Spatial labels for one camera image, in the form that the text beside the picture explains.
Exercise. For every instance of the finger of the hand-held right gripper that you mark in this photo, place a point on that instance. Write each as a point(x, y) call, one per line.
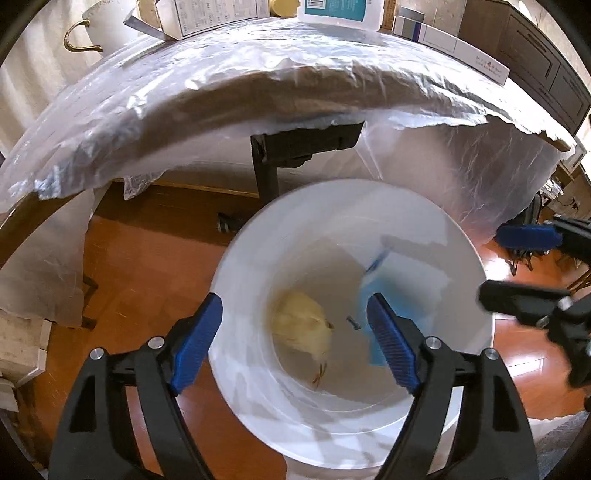
point(517, 299)
point(526, 236)

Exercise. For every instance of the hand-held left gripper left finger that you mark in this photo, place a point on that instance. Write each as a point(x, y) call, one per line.
point(197, 344)

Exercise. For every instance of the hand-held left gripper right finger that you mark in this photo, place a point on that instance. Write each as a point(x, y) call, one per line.
point(392, 346)

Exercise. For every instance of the white plastic bucket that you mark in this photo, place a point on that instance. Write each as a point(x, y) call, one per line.
point(304, 258)

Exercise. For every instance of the yellow crumpled wrapper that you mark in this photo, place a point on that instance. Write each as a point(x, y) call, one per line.
point(304, 325)

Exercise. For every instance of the pale stone blocks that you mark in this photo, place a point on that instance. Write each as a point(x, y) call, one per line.
point(21, 346)

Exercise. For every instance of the dark brown cabinet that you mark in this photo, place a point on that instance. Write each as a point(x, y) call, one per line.
point(540, 55)

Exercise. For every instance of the long white box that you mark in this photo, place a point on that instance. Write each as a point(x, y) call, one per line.
point(455, 48)

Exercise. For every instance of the round wooden table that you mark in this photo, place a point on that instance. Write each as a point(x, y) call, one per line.
point(231, 104)

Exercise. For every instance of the clear plastic table cover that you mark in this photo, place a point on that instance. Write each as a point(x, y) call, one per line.
point(258, 97)

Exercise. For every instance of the white tub with blue label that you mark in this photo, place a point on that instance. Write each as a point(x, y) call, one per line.
point(341, 13)

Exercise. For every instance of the beige curtain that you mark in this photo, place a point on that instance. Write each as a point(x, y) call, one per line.
point(32, 78)

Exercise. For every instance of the white printed carton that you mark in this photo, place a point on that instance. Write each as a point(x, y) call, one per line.
point(207, 16)

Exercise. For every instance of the yellow lid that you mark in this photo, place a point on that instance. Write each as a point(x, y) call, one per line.
point(285, 7)

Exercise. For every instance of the black table clamp mount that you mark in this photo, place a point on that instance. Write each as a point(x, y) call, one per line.
point(295, 145)

